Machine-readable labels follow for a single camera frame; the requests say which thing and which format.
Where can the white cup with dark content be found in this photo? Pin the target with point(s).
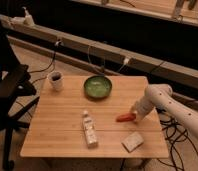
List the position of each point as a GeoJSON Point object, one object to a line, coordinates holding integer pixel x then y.
{"type": "Point", "coordinates": [56, 80]}

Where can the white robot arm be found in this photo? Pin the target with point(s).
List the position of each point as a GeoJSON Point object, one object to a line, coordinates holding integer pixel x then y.
{"type": "Point", "coordinates": [160, 96]}

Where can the white tube bottle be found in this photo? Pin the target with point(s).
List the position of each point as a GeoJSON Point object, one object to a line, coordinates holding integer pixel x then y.
{"type": "Point", "coordinates": [89, 130]}

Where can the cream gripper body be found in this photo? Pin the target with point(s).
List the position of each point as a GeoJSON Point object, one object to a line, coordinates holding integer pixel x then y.
{"type": "Point", "coordinates": [139, 112]}

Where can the green bowl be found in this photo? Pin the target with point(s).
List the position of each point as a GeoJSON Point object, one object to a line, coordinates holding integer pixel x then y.
{"type": "Point", "coordinates": [97, 87]}

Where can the beige sponge block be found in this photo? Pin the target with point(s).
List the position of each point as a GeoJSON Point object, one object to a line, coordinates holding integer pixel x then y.
{"type": "Point", "coordinates": [132, 141]}

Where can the long grey rail beam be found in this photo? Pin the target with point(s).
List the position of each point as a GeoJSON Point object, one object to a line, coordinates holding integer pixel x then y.
{"type": "Point", "coordinates": [137, 61]}

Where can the white spray bottle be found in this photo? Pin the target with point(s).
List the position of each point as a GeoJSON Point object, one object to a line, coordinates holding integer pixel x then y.
{"type": "Point", "coordinates": [28, 17]}

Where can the black office chair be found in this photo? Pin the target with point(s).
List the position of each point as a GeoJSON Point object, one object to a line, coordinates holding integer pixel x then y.
{"type": "Point", "coordinates": [14, 82]}

